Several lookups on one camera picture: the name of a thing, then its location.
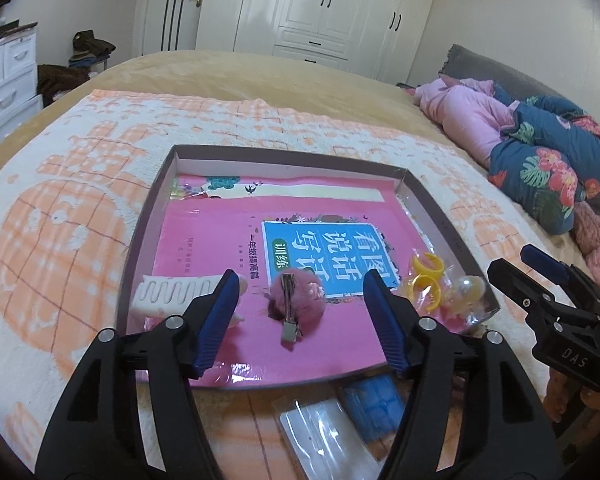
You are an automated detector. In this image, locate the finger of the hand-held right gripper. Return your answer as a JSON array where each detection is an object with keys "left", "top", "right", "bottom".
[
  {"left": 486, "top": 259, "right": 557, "bottom": 313},
  {"left": 520, "top": 244, "right": 577, "bottom": 286}
]

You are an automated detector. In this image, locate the pink book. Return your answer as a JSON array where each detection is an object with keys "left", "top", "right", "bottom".
[{"left": 137, "top": 175, "right": 476, "bottom": 386}]

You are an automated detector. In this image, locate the white wardrobe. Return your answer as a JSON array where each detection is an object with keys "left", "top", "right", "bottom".
[{"left": 196, "top": 0, "right": 441, "bottom": 86}]

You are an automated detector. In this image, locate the blue floral quilt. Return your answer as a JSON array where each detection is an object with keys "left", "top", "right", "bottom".
[{"left": 487, "top": 82, "right": 600, "bottom": 235}]

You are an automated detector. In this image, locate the white comb hair clip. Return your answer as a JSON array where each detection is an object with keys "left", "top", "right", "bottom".
[{"left": 132, "top": 272, "right": 248, "bottom": 328}]

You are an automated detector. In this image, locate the yellow bed sheet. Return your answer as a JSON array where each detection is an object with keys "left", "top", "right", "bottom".
[{"left": 0, "top": 50, "right": 600, "bottom": 281}]

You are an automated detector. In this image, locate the pink jacket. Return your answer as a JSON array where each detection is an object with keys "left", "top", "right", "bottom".
[{"left": 414, "top": 74, "right": 521, "bottom": 168}]

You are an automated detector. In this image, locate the pink fluffy hair clip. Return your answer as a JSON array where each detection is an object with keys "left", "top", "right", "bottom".
[{"left": 265, "top": 269, "right": 328, "bottom": 343}]

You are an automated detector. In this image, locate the white drawer cabinet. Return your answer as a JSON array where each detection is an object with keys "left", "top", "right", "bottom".
[{"left": 0, "top": 27, "right": 43, "bottom": 143}]

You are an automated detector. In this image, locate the pink knitted cloth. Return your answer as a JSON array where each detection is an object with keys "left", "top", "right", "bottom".
[{"left": 572, "top": 200, "right": 600, "bottom": 286}]

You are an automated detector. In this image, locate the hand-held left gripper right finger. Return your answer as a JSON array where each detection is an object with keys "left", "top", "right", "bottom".
[{"left": 362, "top": 269, "right": 563, "bottom": 480}]

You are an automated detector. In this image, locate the large pearl bead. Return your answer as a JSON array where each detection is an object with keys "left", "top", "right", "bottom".
[{"left": 452, "top": 276, "right": 484, "bottom": 307}]

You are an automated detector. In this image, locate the orange and white blanket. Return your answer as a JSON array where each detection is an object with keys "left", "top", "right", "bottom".
[{"left": 0, "top": 89, "right": 596, "bottom": 480}]

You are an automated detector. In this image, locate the clutter on drawer cabinet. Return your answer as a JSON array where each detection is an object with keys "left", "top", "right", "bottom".
[{"left": 0, "top": 19, "right": 26, "bottom": 46}]

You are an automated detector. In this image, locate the clear plastic bag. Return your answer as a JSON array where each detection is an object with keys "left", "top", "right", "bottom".
[{"left": 279, "top": 399, "right": 376, "bottom": 480}]

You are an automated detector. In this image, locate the brown clothes heap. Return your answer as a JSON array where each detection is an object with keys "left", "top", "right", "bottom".
[{"left": 37, "top": 64, "right": 92, "bottom": 103}]

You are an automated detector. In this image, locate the pile of folded clothes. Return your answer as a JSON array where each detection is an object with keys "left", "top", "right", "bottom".
[{"left": 70, "top": 31, "right": 117, "bottom": 68}]

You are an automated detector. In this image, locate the blue item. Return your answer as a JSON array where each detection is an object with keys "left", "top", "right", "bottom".
[{"left": 341, "top": 377, "right": 406, "bottom": 443}]

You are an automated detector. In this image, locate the white door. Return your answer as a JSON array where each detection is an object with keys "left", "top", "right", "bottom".
[{"left": 132, "top": 0, "right": 206, "bottom": 56}]

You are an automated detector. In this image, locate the yellow plastic ring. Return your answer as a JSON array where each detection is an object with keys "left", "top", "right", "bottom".
[
  {"left": 411, "top": 252, "right": 443, "bottom": 277},
  {"left": 402, "top": 275, "right": 442, "bottom": 312}
]

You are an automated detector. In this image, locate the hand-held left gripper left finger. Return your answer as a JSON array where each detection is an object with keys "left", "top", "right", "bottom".
[{"left": 32, "top": 270, "right": 241, "bottom": 480}]

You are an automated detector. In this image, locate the shallow cardboard box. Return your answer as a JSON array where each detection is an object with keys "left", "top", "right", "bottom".
[{"left": 114, "top": 144, "right": 501, "bottom": 391}]

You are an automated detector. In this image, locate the grey headboard cushion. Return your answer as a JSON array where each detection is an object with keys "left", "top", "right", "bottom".
[{"left": 442, "top": 44, "right": 600, "bottom": 211}]

